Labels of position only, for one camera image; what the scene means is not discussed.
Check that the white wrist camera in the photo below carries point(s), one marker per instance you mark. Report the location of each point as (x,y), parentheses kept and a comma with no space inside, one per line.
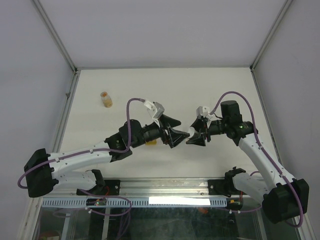
(202,112)
(155,110)

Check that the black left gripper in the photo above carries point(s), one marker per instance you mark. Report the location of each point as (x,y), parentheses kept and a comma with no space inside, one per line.
(174,137)

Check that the clear vial orange pills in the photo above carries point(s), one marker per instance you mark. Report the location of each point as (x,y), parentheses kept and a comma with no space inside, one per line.
(106,99)

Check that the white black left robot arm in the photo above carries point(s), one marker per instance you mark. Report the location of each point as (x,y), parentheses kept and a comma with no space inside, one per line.
(47,172)

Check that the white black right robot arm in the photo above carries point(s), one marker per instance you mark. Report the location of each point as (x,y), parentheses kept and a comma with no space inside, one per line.
(279,193)

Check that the white slotted cable duct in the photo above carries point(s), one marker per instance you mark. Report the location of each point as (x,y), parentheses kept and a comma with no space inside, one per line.
(135,202)

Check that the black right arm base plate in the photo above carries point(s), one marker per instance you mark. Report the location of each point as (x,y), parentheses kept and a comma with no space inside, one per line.
(228,187)

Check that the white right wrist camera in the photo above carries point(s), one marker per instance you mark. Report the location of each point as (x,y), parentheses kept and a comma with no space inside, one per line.
(202,112)

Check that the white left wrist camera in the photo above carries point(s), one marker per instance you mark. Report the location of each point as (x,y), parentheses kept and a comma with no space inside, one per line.
(155,110)

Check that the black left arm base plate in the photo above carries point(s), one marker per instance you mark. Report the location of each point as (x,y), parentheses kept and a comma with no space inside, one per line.
(110,187)

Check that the aluminium frame rail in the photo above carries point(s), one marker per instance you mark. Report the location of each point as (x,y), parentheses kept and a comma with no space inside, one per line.
(135,187)

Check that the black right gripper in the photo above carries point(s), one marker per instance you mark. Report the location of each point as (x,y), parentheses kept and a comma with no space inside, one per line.
(199,124)

